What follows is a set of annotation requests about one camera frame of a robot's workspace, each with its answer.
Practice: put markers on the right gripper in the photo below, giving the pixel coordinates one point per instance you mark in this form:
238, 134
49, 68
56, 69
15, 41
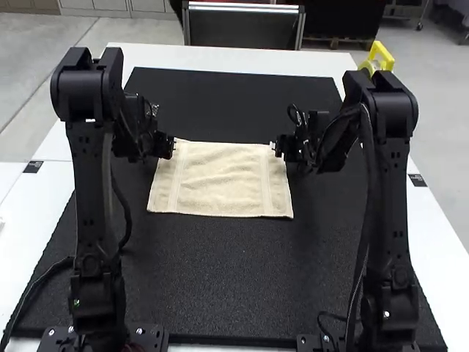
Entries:
291, 148

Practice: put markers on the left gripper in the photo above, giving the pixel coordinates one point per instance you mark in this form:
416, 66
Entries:
160, 144

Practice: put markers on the pale towel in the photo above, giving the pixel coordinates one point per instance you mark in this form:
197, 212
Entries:
220, 179

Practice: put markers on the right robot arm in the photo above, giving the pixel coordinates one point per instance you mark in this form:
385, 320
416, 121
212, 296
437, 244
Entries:
392, 183

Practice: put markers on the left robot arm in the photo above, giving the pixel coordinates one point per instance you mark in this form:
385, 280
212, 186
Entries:
88, 183

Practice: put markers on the wooden pallet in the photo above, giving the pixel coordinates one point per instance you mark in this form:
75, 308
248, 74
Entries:
337, 42

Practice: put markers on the yellow tape dispenser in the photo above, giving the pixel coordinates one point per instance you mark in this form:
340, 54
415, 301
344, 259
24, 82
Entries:
381, 55

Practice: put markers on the black mat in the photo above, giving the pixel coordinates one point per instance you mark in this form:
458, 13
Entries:
227, 264

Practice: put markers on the black crate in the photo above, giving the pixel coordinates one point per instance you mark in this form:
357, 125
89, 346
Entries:
340, 18

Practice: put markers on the grey two-door cupboard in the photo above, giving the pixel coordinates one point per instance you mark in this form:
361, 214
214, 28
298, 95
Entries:
150, 4
95, 4

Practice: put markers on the metal trolley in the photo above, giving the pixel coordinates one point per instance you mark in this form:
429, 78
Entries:
420, 25

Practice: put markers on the grey locker bank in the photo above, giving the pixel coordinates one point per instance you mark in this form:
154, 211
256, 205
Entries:
29, 5

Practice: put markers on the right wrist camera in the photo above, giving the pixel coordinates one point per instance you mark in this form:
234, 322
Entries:
318, 121

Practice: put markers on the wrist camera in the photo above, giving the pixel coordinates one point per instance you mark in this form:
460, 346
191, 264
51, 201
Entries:
318, 121
136, 106

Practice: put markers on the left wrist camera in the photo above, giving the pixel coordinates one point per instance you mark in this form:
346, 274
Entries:
136, 106

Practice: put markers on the black cart with aluminium frame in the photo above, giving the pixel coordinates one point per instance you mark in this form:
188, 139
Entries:
242, 29

